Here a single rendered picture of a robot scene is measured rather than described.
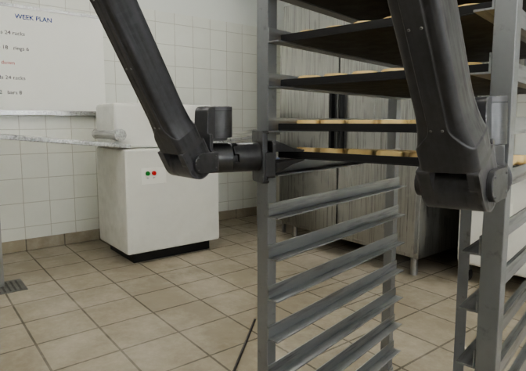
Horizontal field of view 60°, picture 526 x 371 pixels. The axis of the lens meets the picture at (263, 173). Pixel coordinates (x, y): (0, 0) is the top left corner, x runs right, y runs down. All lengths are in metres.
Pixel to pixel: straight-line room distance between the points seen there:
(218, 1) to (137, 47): 4.31
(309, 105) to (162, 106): 3.06
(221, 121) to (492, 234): 0.48
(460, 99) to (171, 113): 0.46
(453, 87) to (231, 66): 4.57
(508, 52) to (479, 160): 0.27
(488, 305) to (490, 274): 0.05
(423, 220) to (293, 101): 1.47
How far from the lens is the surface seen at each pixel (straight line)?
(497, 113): 0.60
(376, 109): 3.32
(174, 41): 4.68
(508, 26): 0.75
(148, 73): 0.74
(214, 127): 0.84
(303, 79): 0.93
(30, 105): 4.17
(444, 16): 0.45
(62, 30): 4.30
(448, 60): 0.46
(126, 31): 0.73
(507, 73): 0.74
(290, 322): 1.10
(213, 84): 4.85
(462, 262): 1.47
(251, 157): 0.87
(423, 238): 3.29
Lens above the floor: 1.06
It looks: 6 degrees down
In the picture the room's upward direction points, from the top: straight up
